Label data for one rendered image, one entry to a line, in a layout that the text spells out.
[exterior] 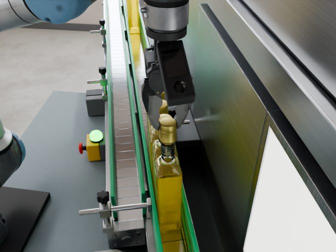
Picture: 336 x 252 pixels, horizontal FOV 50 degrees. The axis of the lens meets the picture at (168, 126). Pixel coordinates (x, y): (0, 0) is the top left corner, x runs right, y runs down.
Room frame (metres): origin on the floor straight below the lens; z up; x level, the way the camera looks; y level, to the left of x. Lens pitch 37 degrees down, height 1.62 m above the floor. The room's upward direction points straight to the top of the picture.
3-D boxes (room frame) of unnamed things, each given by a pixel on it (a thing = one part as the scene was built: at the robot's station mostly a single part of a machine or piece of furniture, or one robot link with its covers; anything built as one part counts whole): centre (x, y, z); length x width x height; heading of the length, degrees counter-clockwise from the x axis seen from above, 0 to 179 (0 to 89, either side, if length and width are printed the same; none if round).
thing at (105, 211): (0.56, 0.12, 0.95); 0.17 x 0.03 x 0.12; 98
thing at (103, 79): (1.14, 0.26, 0.94); 0.07 x 0.04 x 0.13; 98
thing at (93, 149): (0.97, 0.25, 0.79); 0.07 x 0.07 x 0.07; 8
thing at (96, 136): (0.97, 0.25, 0.84); 0.04 x 0.04 x 0.03
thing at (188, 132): (1.37, 0.01, 0.84); 0.95 x 0.09 x 0.11; 8
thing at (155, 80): (0.60, 0.00, 1.32); 0.09 x 0.08 x 0.12; 9
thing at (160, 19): (0.60, 0.01, 1.40); 0.08 x 0.08 x 0.05
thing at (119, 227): (0.56, 0.10, 0.85); 0.09 x 0.04 x 0.07; 98
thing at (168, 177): (0.58, 0.00, 0.99); 0.06 x 0.06 x 0.21; 9
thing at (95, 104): (1.25, 0.29, 0.79); 0.08 x 0.08 x 0.08; 8
